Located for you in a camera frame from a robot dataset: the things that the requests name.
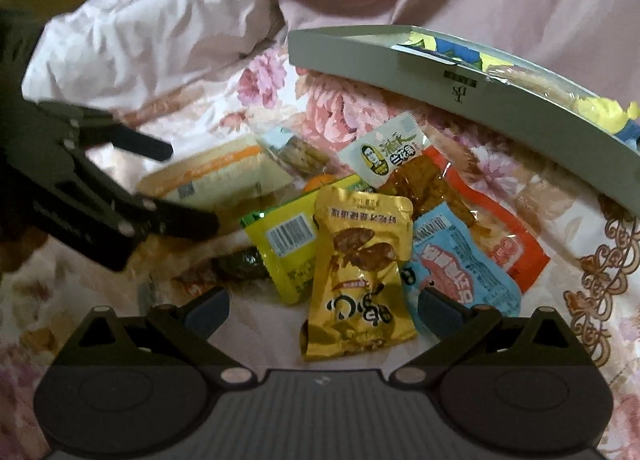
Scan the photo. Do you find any clear wrapped snack packet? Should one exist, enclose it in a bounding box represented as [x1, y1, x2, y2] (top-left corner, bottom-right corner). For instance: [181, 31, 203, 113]
[487, 65, 591, 106]

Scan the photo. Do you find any orange-red clear snack packet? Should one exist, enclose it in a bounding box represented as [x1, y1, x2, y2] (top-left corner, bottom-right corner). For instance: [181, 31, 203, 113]
[425, 146, 551, 295]

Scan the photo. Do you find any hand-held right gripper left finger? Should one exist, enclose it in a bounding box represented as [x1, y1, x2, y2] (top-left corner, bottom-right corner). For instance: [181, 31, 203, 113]
[65, 286, 256, 388]

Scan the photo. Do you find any dark brown snack packet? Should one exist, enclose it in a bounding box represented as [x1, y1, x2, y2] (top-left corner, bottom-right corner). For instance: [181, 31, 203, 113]
[175, 246, 271, 291]

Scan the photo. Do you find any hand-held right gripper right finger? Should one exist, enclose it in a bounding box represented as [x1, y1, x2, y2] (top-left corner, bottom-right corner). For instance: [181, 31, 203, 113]
[387, 286, 588, 388]

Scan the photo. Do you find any pale pink quilt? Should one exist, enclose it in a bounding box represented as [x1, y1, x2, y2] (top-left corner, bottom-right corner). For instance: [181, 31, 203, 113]
[22, 0, 287, 117]

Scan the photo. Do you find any gold snack packet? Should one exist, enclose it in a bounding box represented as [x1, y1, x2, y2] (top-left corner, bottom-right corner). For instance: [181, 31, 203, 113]
[300, 186, 418, 362]

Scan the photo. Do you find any beige orange cracker packet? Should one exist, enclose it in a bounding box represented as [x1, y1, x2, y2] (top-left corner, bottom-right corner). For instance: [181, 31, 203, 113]
[136, 134, 293, 208]

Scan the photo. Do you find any light blue snack packet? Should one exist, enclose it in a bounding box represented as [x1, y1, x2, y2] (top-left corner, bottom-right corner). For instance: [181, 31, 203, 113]
[400, 203, 522, 316]

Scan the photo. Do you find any yellow biscuit packet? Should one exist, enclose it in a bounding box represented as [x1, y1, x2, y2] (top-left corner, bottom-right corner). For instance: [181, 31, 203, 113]
[240, 175, 371, 306]

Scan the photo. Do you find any clear round biscuit packet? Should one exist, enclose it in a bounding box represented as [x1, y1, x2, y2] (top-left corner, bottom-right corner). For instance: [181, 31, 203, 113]
[257, 127, 331, 178]

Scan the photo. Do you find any floral bedsheet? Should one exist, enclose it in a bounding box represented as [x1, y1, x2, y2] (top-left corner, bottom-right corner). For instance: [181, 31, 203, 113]
[0, 48, 640, 460]

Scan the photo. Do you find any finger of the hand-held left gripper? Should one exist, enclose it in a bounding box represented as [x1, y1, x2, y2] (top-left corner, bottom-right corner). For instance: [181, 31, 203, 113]
[127, 193, 221, 242]
[75, 113, 174, 162]

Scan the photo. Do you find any white-topped brown tofu packet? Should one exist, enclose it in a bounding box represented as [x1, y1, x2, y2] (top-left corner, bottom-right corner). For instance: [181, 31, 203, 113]
[337, 110, 476, 241]

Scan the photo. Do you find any grey box with colourful lining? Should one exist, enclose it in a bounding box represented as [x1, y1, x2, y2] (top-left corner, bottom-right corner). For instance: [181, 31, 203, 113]
[287, 24, 640, 216]

